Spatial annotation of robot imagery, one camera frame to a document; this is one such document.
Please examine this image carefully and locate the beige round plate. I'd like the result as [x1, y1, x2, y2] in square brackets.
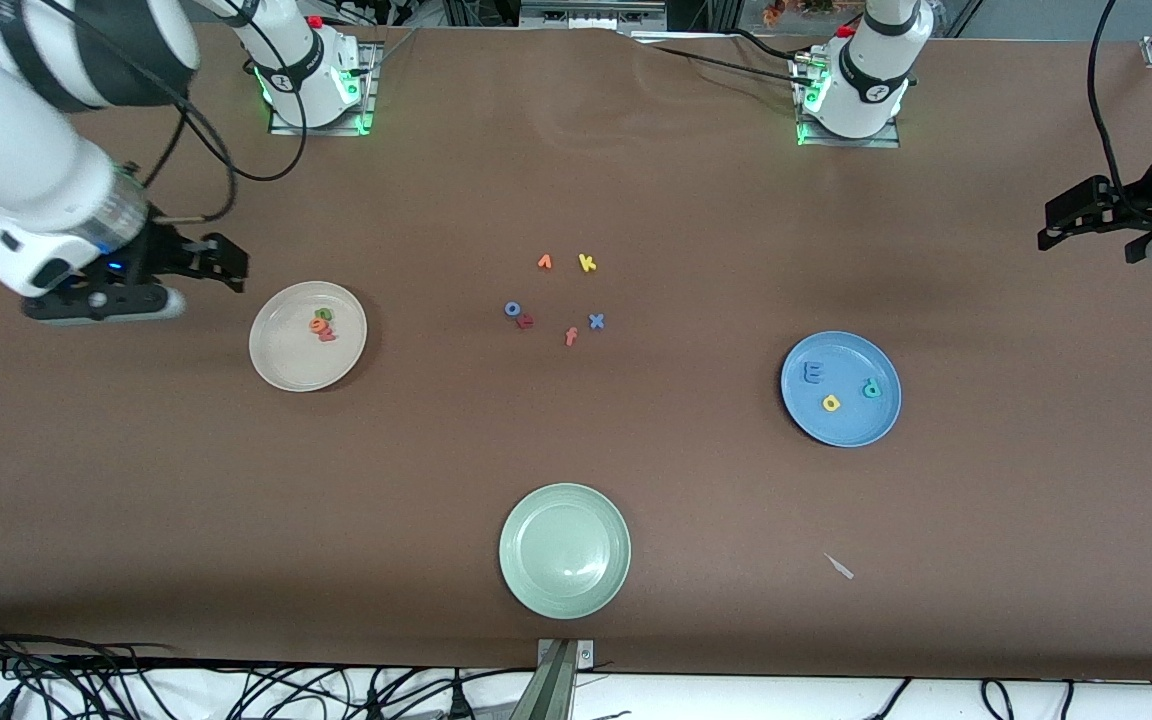
[248, 280, 369, 393]

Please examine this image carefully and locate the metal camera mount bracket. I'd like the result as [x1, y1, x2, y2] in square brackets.
[533, 638, 597, 720]

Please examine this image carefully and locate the blue round plate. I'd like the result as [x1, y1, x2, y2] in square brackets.
[780, 331, 903, 448]

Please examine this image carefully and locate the pale green round plate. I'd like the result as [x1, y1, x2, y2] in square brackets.
[498, 483, 632, 620]

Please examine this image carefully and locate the brown paper table cover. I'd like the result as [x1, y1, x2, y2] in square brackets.
[0, 15, 1152, 683]

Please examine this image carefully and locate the thin black table cable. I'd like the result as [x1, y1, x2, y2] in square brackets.
[631, 28, 812, 91]

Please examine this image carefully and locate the long black arm cable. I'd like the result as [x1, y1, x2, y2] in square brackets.
[141, 0, 310, 191]

